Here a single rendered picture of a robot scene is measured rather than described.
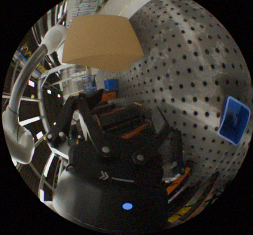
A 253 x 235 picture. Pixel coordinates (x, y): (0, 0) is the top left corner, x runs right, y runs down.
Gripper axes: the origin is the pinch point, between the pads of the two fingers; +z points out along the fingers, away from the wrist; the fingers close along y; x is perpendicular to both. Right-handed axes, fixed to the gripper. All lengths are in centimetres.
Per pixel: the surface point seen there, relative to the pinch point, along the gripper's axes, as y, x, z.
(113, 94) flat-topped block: -13, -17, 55
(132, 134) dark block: 7.4, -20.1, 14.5
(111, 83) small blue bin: -16, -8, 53
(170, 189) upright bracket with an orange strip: 23.5, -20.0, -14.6
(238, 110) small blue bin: 30.3, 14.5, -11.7
